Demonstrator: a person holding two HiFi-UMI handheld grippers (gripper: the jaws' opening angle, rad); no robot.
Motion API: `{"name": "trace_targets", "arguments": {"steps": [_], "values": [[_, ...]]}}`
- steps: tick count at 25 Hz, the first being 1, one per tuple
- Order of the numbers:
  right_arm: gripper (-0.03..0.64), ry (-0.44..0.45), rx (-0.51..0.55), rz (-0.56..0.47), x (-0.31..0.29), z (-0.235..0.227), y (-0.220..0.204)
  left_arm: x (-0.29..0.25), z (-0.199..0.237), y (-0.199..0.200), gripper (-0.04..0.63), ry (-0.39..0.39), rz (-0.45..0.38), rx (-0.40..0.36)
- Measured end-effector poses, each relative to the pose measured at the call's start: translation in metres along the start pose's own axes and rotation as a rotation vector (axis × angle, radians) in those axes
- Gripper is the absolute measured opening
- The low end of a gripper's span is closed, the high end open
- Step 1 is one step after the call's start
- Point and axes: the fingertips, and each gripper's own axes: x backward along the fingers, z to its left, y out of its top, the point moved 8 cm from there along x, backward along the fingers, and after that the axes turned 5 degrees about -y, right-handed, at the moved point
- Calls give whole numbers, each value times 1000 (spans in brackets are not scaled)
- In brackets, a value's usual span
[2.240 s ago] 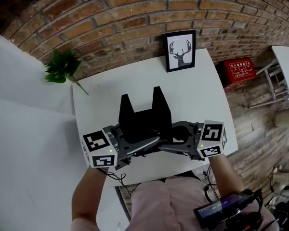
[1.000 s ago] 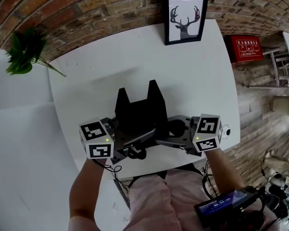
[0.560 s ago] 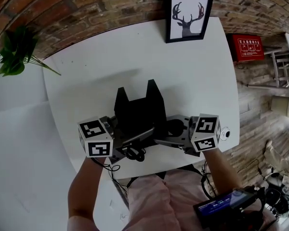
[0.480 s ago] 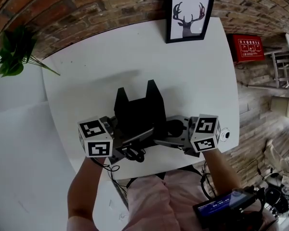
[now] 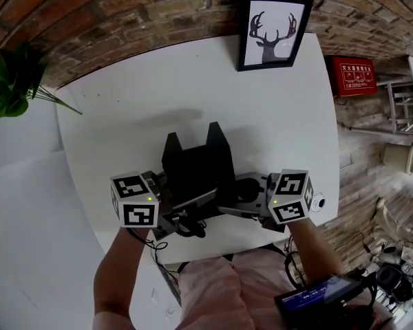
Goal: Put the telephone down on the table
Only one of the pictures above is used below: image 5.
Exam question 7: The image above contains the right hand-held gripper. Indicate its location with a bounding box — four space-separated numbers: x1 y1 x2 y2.
216 168 315 234

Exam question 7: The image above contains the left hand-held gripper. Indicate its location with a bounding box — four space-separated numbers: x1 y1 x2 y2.
110 170 218 241

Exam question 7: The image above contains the person's right forearm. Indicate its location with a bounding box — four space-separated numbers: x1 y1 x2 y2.
286 216 343 285

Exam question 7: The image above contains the person's left forearm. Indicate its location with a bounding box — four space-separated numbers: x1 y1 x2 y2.
92 226 151 326

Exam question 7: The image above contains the small white round device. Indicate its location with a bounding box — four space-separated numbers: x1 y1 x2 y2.
310 192 327 212

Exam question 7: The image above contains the person's pink clothing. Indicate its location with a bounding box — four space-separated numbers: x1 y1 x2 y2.
92 250 395 330

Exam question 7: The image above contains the white table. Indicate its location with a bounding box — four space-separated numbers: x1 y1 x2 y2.
54 32 342 266

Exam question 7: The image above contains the black device with blue screen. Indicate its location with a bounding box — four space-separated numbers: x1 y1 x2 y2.
273 274 368 330

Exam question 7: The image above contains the beige cylindrical bin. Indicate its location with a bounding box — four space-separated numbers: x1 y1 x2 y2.
380 142 413 175

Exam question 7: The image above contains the black framed deer picture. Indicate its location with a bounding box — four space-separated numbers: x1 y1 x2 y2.
236 0 315 73

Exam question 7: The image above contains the green leafy plant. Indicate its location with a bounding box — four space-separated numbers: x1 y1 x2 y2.
0 41 84 120

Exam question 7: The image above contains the black cable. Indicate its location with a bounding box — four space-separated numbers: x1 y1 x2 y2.
282 234 309 288
126 227 169 254

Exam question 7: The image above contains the red wall box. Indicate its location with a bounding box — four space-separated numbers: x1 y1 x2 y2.
325 55 379 98

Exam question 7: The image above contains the grey metal frame chair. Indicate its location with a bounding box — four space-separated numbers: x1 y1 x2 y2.
350 76 413 136

